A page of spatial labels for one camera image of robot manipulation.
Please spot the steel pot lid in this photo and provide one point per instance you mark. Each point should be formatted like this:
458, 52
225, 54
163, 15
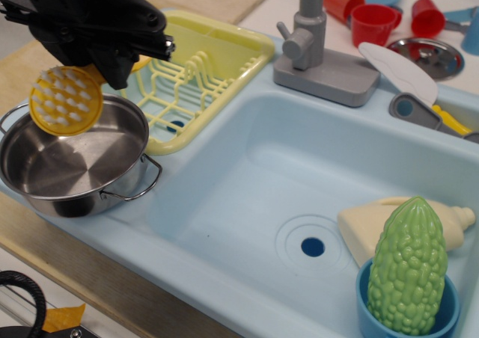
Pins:
439, 60

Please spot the red cup lying left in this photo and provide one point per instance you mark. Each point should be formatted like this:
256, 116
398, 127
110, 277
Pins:
341, 9

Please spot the blue utensil handle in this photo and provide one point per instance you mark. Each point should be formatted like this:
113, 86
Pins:
461, 16

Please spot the yellow tape piece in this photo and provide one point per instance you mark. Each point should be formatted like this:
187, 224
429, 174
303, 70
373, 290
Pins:
59, 319

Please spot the blue plastic cup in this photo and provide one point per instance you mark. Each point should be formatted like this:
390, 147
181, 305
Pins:
446, 318

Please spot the grey toy faucet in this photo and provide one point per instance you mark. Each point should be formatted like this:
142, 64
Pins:
307, 66

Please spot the red cup front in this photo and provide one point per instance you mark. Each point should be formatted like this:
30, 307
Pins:
373, 23

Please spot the stainless steel pot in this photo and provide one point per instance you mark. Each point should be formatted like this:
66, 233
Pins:
80, 175

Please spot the green toy bitter gourd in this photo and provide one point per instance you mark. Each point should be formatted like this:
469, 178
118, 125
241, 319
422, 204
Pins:
407, 273

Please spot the yellow dish brush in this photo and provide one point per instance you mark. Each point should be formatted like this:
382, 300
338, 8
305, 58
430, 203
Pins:
67, 100

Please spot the cream toy soap bottle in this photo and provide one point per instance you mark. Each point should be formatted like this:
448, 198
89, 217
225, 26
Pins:
361, 226

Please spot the light blue toy sink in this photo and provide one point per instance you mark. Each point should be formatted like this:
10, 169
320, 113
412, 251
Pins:
240, 233

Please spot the light blue cup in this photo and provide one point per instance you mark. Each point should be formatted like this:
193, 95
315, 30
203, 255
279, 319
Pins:
470, 42

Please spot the yellow dish rack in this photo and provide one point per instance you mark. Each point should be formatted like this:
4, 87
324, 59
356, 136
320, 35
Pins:
213, 61

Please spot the yellow toy utensil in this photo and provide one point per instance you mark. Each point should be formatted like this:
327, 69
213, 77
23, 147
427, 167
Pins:
451, 122

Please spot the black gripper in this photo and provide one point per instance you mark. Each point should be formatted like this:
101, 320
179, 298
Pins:
111, 34

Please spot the grey toy utensil handle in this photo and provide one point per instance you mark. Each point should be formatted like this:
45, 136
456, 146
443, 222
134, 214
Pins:
409, 108

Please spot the red cup right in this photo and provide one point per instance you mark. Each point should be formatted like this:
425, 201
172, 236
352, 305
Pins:
427, 20

